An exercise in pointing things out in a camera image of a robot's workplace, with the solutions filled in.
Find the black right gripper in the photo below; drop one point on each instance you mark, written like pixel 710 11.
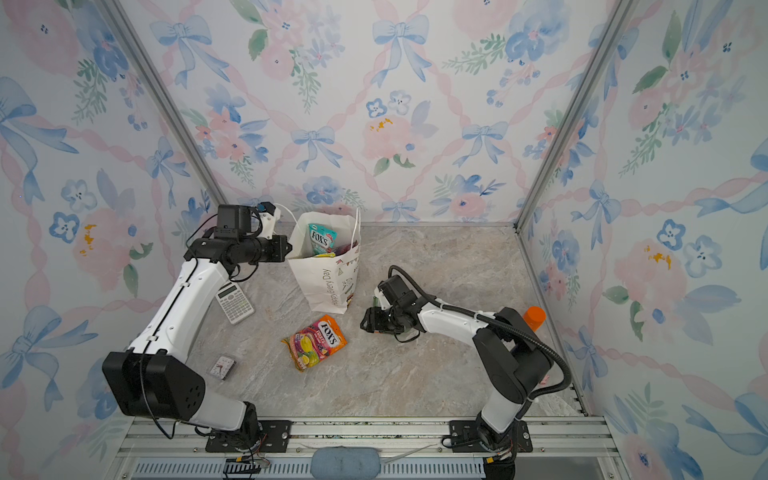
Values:
pixel 373 317

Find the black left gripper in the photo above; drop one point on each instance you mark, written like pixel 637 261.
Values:
pixel 280 251

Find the teal red Fox's candy bag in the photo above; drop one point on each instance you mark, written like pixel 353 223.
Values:
pixel 322 239

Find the white paper gift bag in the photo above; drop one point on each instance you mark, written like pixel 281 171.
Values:
pixel 328 282

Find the orange Fox's candy bag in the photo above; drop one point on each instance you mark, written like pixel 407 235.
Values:
pixel 315 343

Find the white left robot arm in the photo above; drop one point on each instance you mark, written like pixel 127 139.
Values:
pixel 151 377

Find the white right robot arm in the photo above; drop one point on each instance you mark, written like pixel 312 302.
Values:
pixel 515 361

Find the white calculator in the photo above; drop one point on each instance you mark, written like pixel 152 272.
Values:
pixel 234 303

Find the small card box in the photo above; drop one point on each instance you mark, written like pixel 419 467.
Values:
pixel 222 367

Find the orange bottle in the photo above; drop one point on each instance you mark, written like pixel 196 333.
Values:
pixel 535 317

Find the grey blue cushion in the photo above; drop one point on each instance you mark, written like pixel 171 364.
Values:
pixel 345 463

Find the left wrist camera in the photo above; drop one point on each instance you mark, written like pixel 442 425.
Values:
pixel 269 215

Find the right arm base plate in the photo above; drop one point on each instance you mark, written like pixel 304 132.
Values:
pixel 474 436

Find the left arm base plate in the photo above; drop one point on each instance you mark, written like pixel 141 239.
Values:
pixel 265 436

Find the aluminium rail frame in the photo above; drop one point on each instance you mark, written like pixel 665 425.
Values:
pixel 381 448

